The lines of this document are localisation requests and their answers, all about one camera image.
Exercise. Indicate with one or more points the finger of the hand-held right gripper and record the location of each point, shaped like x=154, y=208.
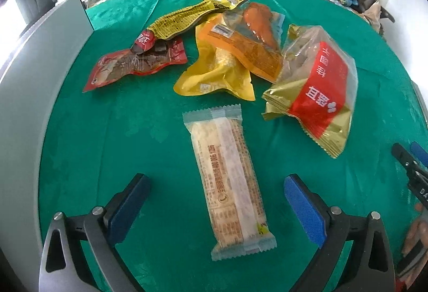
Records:
x=404, y=158
x=419, y=153

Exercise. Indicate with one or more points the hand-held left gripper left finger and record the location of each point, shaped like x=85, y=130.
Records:
x=128, y=208

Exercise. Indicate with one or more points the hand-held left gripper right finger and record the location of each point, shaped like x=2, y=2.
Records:
x=306, y=211

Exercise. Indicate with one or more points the long white bar packet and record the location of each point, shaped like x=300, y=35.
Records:
x=230, y=178

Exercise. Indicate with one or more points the gold packet with red band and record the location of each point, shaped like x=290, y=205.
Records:
x=317, y=88

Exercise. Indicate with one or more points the red meat snack packet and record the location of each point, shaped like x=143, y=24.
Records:
x=123, y=66

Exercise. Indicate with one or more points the white cardboard box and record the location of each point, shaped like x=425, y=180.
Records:
x=30, y=94

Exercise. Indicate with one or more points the yellow vacuum packet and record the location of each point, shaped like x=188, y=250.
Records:
x=214, y=76

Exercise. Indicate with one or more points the orange labelled packet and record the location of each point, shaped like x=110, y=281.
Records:
x=247, y=53

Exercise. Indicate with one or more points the small red packet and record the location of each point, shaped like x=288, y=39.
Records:
x=145, y=39

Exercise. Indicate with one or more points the clear drumstick packet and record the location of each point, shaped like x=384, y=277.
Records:
x=259, y=23

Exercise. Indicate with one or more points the long yellow packet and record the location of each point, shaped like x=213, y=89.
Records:
x=187, y=19

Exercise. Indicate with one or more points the person's right hand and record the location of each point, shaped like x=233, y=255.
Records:
x=416, y=231

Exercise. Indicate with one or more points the green cloth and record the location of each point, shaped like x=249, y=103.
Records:
x=133, y=131

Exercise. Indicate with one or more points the wooden chair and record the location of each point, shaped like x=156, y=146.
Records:
x=386, y=15

